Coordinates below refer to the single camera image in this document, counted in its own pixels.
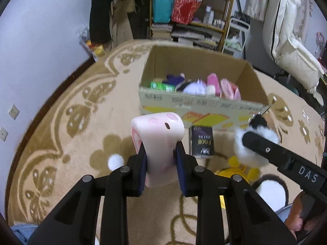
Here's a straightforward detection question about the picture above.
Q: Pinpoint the white metal cart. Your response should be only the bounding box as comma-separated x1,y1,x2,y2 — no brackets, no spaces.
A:
222,17,250,59

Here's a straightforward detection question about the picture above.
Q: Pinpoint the stack of books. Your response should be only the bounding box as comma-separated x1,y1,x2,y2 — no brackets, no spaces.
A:
151,23,173,41

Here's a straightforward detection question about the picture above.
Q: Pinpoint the cardboard box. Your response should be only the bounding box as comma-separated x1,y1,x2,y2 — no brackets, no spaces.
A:
139,45,271,131

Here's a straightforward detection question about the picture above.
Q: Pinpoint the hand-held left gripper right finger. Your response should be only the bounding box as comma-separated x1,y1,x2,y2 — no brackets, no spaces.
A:
174,141,298,245

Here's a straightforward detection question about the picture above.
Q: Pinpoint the white-haired plush doll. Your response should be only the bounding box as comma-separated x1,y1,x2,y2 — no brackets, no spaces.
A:
163,73,207,95

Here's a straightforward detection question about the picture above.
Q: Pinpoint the pink plush toy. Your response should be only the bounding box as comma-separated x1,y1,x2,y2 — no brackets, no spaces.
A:
220,79,241,100

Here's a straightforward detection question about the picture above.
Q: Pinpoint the brown and white plush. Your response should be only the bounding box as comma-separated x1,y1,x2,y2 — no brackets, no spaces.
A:
252,174,290,213

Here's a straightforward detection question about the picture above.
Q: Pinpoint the beige hanging cloth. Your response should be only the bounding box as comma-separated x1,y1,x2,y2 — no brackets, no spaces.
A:
243,0,271,21

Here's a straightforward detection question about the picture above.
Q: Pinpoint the teal bag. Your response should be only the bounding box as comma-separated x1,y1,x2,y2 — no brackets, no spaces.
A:
152,0,176,23

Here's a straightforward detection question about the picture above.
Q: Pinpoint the snack bag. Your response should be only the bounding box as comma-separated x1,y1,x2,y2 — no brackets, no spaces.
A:
77,24,106,62

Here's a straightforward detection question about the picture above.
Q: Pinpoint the yellow plush toy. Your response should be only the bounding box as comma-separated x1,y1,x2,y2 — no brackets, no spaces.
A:
214,156,261,210

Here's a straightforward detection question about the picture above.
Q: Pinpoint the person's right hand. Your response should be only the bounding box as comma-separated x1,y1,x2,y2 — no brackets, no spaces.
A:
284,193,322,238

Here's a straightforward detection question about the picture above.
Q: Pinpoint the wall poster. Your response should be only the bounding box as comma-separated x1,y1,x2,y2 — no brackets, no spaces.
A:
315,32,327,67

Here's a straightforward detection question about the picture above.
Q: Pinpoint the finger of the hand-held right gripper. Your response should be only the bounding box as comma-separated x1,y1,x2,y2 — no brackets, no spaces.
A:
241,131,292,169

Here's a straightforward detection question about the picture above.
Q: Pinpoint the black hanging coat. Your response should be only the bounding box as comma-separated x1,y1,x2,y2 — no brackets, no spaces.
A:
89,0,113,44

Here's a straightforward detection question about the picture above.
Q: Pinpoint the black packet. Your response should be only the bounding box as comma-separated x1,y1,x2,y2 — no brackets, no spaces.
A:
189,125,214,157

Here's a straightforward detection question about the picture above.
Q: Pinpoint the panda plush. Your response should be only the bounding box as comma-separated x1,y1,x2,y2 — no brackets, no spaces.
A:
234,114,279,167

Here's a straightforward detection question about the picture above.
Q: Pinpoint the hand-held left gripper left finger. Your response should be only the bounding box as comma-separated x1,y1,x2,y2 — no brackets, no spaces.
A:
27,141,148,245

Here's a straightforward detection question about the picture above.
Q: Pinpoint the pale pink pig plush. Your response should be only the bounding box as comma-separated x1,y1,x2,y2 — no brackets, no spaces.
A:
131,112,185,188

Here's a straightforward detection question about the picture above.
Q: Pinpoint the red gift bag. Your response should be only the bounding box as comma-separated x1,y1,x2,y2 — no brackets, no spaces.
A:
172,0,202,25

